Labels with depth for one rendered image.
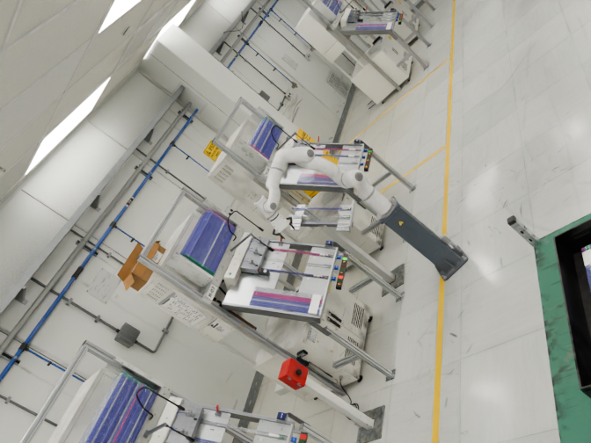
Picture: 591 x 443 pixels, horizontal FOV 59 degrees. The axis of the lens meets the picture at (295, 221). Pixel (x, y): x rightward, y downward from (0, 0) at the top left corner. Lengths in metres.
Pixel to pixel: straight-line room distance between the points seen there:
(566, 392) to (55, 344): 3.98
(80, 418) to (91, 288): 1.99
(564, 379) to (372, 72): 6.64
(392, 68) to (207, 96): 2.75
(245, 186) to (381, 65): 3.68
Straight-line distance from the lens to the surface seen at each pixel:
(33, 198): 5.40
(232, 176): 4.86
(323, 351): 3.96
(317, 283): 3.81
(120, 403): 3.22
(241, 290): 3.83
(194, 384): 5.22
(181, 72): 6.82
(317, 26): 7.84
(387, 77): 7.95
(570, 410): 1.70
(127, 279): 3.99
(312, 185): 4.67
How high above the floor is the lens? 2.24
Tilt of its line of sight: 17 degrees down
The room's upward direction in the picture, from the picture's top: 53 degrees counter-clockwise
